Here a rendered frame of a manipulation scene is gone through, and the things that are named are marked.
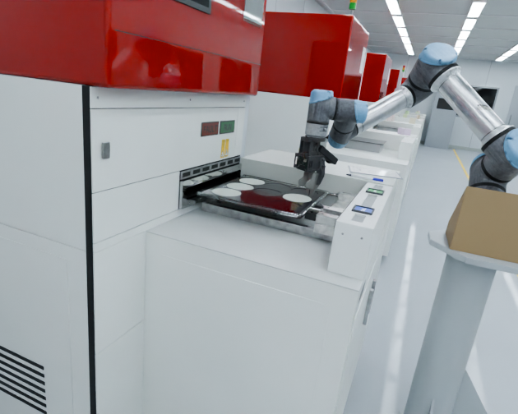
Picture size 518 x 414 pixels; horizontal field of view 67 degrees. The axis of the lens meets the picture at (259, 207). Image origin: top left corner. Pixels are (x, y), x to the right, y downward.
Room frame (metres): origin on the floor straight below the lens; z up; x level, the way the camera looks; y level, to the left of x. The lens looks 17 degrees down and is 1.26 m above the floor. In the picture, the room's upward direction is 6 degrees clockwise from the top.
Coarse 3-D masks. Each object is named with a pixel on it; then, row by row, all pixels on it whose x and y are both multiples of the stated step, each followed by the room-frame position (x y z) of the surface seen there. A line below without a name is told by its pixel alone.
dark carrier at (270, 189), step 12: (264, 180) 1.54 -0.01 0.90; (204, 192) 1.26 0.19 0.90; (252, 192) 1.33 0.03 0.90; (264, 192) 1.35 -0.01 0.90; (276, 192) 1.37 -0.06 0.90; (288, 192) 1.39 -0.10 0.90; (300, 192) 1.41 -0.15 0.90; (324, 192) 1.45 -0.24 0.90; (264, 204) 1.21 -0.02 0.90; (276, 204) 1.23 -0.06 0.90; (288, 204) 1.24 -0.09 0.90; (300, 204) 1.25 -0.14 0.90
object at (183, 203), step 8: (224, 168) 1.48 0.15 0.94; (232, 168) 1.54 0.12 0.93; (240, 168) 1.62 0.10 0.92; (200, 176) 1.32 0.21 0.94; (208, 176) 1.37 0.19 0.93; (216, 176) 1.43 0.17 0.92; (184, 184) 1.23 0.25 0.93; (192, 184) 1.27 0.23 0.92; (184, 192) 1.23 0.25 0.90; (184, 200) 1.23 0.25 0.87; (192, 200) 1.28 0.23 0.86; (200, 200) 1.32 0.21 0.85; (184, 208) 1.23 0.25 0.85
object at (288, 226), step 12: (204, 204) 1.31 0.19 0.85; (228, 216) 1.27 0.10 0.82; (240, 216) 1.25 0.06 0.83; (252, 216) 1.24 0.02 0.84; (264, 216) 1.23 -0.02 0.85; (276, 228) 1.21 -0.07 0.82; (288, 228) 1.19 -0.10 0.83; (300, 228) 1.18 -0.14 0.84; (312, 228) 1.16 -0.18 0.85; (324, 240) 1.15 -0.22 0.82
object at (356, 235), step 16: (384, 192) 1.30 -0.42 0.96; (352, 208) 1.06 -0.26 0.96; (384, 208) 1.14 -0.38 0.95; (336, 224) 0.93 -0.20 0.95; (352, 224) 0.92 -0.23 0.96; (368, 224) 0.93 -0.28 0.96; (384, 224) 1.35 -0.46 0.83; (336, 240) 0.93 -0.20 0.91; (352, 240) 0.91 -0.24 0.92; (368, 240) 0.90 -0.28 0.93; (336, 256) 0.92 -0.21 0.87; (352, 256) 0.91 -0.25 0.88; (368, 256) 0.91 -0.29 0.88; (336, 272) 0.92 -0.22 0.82; (352, 272) 0.91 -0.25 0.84
